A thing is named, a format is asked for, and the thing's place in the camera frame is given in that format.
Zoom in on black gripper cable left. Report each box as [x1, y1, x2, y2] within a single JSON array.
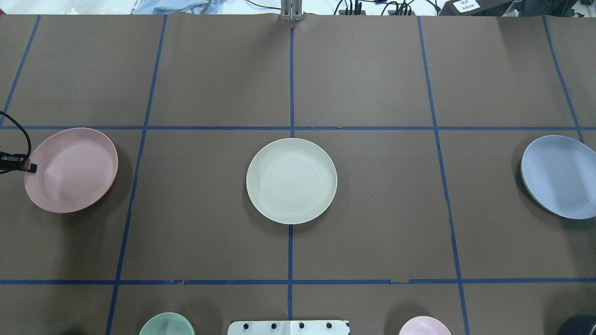
[[0, 111, 32, 161]]

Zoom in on light blue cloth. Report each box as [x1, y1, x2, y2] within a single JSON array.
[[132, 0, 222, 15]]

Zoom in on aluminium frame post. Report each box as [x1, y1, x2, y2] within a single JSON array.
[[280, 0, 304, 22]]

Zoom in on pink plate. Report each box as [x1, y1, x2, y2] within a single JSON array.
[[24, 127, 119, 214]]

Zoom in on dark blue pot with lid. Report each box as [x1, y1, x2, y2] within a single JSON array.
[[557, 315, 596, 335]]

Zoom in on green bowl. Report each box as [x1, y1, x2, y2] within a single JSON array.
[[138, 312, 196, 335]]

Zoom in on cream plate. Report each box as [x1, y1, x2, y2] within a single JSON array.
[[245, 138, 338, 225]]

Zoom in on pink bowl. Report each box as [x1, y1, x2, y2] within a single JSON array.
[[398, 316, 451, 335]]

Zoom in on blue plate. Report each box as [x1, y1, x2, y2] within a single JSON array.
[[520, 135, 596, 219]]

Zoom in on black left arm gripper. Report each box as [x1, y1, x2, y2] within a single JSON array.
[[0, 151, 38, 174]]

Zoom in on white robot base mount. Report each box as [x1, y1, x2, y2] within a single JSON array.
[[227, 320, 351, 335]]

